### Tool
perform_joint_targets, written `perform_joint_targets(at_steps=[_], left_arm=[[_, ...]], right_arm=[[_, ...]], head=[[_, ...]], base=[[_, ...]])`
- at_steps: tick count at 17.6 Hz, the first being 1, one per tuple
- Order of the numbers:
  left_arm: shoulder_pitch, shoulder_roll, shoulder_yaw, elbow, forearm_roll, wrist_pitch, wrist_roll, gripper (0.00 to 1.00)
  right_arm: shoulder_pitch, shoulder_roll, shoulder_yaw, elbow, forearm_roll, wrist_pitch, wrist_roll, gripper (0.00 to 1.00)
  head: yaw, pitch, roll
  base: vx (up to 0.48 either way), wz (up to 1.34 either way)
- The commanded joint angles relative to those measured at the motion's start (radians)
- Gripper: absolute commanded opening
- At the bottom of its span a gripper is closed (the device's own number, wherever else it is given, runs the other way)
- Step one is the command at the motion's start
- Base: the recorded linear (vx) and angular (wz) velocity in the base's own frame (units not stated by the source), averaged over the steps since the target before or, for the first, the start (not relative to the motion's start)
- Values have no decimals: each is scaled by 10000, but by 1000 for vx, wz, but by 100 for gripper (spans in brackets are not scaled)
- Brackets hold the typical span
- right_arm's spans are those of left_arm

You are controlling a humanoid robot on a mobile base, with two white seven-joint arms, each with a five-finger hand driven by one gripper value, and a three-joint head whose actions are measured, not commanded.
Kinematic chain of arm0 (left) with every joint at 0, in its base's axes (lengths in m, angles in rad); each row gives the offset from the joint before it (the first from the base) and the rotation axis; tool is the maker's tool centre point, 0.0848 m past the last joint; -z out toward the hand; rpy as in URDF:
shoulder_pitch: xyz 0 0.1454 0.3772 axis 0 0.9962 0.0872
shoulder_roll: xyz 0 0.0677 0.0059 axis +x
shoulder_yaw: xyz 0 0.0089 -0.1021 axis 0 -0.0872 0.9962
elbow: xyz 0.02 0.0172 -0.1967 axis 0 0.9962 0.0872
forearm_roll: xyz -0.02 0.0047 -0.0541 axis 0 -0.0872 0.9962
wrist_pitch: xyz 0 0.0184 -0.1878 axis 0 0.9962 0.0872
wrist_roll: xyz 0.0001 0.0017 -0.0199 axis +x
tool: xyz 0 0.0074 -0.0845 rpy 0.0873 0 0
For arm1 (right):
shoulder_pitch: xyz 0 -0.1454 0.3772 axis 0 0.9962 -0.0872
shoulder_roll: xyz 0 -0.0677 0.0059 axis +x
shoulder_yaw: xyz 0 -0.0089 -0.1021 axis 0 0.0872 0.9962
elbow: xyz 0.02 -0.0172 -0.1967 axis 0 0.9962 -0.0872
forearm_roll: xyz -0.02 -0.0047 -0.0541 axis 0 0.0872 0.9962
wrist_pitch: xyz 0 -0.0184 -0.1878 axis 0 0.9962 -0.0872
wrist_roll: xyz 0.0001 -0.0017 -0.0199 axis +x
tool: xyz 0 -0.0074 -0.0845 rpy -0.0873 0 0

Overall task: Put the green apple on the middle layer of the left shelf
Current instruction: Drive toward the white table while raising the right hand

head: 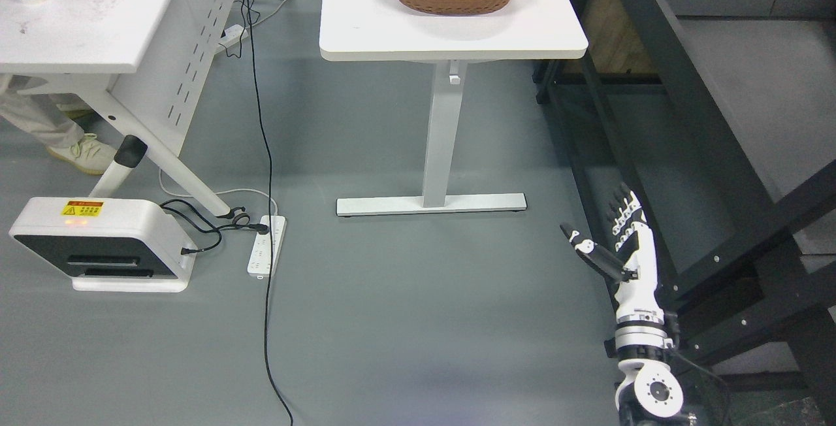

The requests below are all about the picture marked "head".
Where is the white perforated side desk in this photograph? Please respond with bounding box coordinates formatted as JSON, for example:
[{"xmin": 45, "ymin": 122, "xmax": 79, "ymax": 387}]
[{"xmin": 1, "ymin": 0, "xmax": 242, "ymax": 220}]

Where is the white power strip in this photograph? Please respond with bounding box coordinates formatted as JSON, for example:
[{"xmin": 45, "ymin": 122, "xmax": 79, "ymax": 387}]
[{"xmin": 247, "ymin": 216, "xmax": 287, "ymax": 280}]

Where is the black metal shelf left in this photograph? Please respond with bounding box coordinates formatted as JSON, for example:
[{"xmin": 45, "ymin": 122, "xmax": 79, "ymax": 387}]
[{"xmin": 536, "ymin": 0, "xmax": 834, "ymax": 425}]

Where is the white robot forearm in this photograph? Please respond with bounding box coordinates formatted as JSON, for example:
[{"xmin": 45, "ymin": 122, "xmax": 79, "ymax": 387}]
[{"xmin": 608, "ymin": 311, "xmax": 698, "ymax": 425}]

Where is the white standing desk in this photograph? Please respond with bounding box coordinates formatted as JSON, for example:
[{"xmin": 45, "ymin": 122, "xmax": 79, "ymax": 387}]
[{"xmin": 319, "ymin": 0, "xmax": 588, "ymax": 217}]

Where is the long black cable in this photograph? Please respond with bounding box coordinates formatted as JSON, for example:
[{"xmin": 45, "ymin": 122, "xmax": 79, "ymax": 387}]
[{"xmin": 238, "ymin": 0, "xmax": 295, "ymax": 426}]

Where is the person's leg and shoe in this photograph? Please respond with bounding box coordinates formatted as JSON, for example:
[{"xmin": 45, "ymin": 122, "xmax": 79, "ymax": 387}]
[{"xmin": 1, "ymin": 74, "xmax": 116, "ymax": 175}]

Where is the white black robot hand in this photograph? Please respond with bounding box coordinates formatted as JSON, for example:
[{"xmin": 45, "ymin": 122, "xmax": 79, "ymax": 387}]
[{"xmin": 560, "ymin": 183, "xmax": 665, "ymax": 324}]

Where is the white box appliance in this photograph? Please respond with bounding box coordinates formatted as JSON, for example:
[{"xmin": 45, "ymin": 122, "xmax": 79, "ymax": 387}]
[{"xmin": 9, "ymin": 197, "xmax": 197, "ymax": 293}]

